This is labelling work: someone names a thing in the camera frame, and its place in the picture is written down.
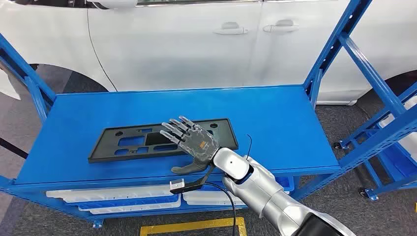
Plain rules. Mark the blue metal shelf rack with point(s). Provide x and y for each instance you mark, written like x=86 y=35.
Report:
x=130 y=107

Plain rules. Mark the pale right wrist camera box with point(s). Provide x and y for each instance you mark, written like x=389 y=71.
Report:
x=177 y=184

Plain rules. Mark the white car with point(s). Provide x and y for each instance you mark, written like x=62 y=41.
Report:
x=163 y=49

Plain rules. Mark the white car side mirror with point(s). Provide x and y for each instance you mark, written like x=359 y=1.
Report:
x=114 y=3

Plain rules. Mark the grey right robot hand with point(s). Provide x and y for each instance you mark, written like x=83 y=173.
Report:
x=198 y=145

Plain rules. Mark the blue metal rack with casters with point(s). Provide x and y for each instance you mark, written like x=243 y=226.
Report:
x=397 y=166

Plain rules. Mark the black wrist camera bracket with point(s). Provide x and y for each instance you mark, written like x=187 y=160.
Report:
x=195 y=187

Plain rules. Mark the black plastic frame part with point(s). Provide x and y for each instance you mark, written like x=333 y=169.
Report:
x=107 y=146

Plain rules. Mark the translucent white plastic bin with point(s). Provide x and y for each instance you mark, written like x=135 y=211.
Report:
x=97 y=192

